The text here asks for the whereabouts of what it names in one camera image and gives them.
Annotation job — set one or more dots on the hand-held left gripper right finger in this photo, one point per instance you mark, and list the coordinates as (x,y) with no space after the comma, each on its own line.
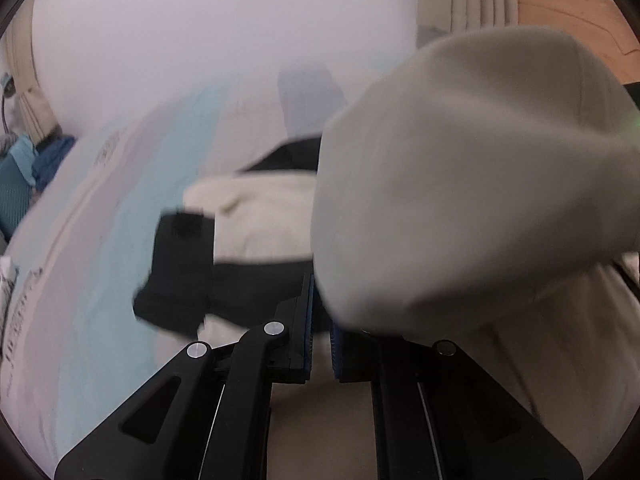
(336,355)

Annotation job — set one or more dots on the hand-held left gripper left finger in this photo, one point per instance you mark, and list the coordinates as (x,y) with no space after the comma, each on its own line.
(309,350)

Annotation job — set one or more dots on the beige and black jacket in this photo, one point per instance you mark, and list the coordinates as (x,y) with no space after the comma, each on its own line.
(450,160)

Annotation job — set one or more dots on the blue clothes pile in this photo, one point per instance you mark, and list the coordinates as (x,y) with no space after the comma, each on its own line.
(12,195)

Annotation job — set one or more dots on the striped light blue bed sheet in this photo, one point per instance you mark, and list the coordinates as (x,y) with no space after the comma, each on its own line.
(100,260)

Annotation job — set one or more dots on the dark blue cloth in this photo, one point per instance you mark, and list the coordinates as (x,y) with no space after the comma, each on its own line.
(50,165)

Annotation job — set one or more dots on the wooden door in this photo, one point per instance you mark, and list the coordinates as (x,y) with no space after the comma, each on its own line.
(575,15)

